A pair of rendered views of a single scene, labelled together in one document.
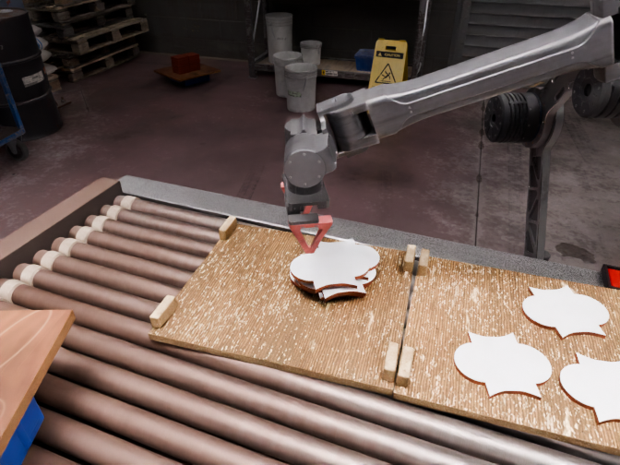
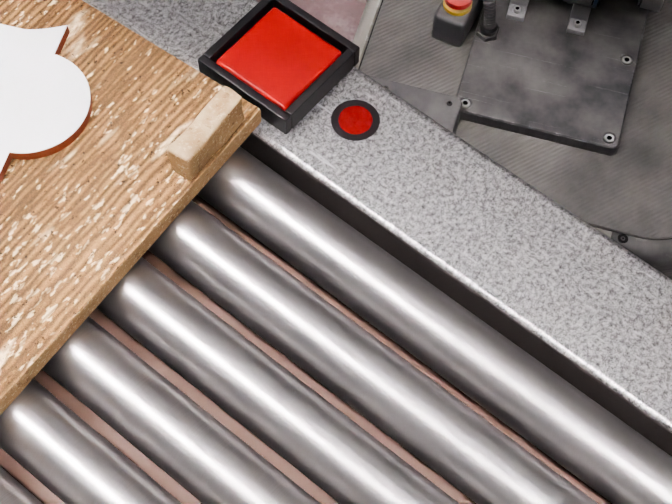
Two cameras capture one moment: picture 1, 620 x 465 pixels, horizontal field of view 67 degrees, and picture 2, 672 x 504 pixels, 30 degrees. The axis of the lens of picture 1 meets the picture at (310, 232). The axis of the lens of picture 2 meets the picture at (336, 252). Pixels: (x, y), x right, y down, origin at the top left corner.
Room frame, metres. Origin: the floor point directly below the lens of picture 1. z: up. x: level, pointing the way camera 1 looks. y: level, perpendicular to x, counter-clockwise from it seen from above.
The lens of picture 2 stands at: (0.23, -0.80, 1.60)
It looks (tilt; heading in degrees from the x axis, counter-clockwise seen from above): 62 degrees down; 17
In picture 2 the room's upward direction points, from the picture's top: 1 degrees clockwise
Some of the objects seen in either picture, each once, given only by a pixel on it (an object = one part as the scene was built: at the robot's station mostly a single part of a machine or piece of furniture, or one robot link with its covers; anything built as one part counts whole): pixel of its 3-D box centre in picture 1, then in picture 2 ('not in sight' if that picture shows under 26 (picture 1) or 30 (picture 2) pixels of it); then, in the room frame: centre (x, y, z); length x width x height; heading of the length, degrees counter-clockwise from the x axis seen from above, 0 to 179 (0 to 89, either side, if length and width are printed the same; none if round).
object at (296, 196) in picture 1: (304, 175); not in sight; (0.67, 0.01, 1.17); 0.10 x 0.07 x 0.07; 8
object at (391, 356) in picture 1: (390, 361); not in sight; (0.48, -0.12, 0.95); 0.06 x 0.02 x 0.03; 164
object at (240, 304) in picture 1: (295, 292); not in sight; (0.66, 0.03, 0.93); 0.41 x 0.35 x 0.02; 74
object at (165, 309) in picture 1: (163, 311); not in sight; (0.59, 0.25, 0.95); 0.06 x 0.02 x 0.03; 164
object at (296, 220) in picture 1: (308, 225); not in sight; (0.64, 0.00, 1.10); 0.07 x 0.07 x 0.09; 8
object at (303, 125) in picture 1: (304, 142); not in sight; (0.66, 0.01, 1.23); 0.07 x 0.06 x 0.07; 1
